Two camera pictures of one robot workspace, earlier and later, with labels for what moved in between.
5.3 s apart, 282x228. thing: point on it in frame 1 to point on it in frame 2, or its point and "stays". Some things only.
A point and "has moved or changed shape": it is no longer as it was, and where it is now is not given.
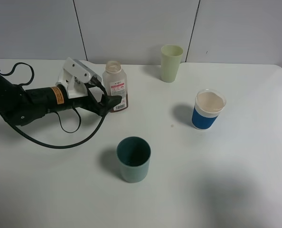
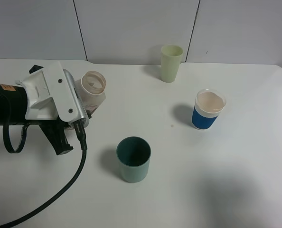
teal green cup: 133,154 stays
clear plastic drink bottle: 115,83 has moved or changed shape
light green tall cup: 171,57 stays
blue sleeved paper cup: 209,103 stays
